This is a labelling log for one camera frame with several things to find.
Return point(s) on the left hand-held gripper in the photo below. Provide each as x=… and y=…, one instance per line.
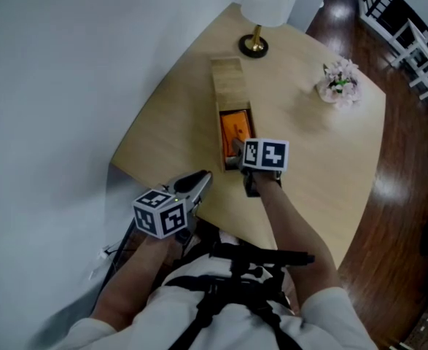
x=162, y=217

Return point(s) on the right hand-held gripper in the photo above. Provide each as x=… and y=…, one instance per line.
x=268, y=155

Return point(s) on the orange box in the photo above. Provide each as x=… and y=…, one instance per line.
x=235, y=124

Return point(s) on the person's left forearm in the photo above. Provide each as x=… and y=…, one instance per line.
x=133, y=279

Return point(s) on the person's right forearm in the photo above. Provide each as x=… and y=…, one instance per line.
x=294, y=239

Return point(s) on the wooden box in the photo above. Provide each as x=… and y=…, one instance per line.
x=219, y=140

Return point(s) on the wooden sliding box lid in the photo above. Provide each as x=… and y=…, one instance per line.
x=230, y=80

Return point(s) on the pale pink flower bouquet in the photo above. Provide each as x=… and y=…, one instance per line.
x=339, y=86

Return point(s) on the white shade brass table lamp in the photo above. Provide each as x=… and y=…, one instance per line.
x=262, y=2

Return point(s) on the person's white shirt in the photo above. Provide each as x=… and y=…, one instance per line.
x=235, y=330

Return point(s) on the black chest mount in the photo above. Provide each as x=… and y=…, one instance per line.
x=268, y=257

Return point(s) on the white wall socket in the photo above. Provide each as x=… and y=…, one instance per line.
x=98, y=253

